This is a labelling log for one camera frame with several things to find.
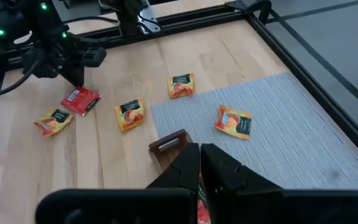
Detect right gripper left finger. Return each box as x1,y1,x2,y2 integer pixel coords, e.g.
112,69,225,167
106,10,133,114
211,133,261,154
146,142,201,191

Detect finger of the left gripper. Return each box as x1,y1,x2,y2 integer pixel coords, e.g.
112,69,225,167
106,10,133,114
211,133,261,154
72,64,86,89
60,66,75,86

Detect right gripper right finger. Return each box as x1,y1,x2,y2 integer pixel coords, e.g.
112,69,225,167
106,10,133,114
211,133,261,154
200,142,285,200

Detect silver mounting bracket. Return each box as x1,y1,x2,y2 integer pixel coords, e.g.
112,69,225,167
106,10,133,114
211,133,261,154
136,4,163,34

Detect black aluminium table frame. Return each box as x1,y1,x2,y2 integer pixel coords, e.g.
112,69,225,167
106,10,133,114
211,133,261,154
0,0,358,170

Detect orange tea packet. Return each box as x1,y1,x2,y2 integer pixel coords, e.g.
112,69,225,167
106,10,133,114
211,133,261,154
167,73,195,99
114,98,146,132
34,108,74,138
214,105,253,140

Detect wooden tea organiser box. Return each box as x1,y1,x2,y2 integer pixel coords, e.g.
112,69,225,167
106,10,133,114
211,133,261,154
148,128,195,172

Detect grey woven placemat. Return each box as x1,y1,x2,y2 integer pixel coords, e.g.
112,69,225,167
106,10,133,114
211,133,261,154
149,72,358,191

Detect white packet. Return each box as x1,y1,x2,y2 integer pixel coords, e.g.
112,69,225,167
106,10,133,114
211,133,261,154
60,86,103,117

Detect red tea packet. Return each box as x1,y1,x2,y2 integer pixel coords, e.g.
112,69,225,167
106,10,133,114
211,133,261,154
196,174,213,224

